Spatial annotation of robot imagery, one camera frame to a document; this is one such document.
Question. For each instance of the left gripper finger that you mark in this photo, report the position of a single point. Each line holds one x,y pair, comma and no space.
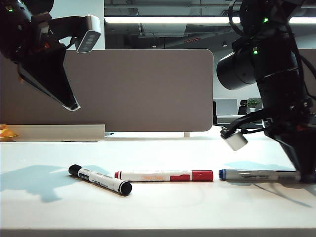
42,90
54,74

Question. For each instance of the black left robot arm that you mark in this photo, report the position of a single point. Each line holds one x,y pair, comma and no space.
14,24

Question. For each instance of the red whiteboard marker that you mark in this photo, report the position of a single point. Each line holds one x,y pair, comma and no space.
160,175

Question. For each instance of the long ceiling light strip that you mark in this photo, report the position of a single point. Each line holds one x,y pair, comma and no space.
160,19

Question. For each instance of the wide brown desk divider panel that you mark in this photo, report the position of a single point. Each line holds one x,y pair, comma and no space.
148,91

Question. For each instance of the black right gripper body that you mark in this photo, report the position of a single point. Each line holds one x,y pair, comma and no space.
288,118

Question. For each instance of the black whiteboard marker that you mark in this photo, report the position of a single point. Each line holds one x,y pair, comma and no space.
98,179

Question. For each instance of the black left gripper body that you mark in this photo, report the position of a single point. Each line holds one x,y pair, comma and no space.
39,47

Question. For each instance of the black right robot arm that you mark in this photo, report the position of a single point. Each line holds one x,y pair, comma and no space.
271,69

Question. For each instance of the blue whiteboard marker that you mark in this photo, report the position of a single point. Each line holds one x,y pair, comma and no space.
247,174

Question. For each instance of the white background desk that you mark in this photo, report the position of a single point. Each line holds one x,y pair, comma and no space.
227,119

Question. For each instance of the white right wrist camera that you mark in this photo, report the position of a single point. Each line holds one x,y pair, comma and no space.
237,142

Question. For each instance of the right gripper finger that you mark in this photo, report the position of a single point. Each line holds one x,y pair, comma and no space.
295,155
311,158

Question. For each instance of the black office chair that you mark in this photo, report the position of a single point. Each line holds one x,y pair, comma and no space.
242,107

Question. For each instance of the pale background divider screen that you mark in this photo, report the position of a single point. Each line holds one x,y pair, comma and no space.
225,107

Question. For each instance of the small potted green plant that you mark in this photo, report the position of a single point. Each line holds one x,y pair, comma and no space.
253,103

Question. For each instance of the small pendant ceiling lamp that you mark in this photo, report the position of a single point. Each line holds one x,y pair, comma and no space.
224,44

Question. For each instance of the white divider support post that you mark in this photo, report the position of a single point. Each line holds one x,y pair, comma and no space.
186,134

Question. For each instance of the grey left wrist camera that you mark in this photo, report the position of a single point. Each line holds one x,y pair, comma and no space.
89,37

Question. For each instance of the narrow brown desk divider panel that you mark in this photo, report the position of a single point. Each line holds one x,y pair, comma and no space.
312,66

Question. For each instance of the orange yellow crumpled bag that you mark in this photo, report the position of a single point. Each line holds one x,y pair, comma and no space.
6,133

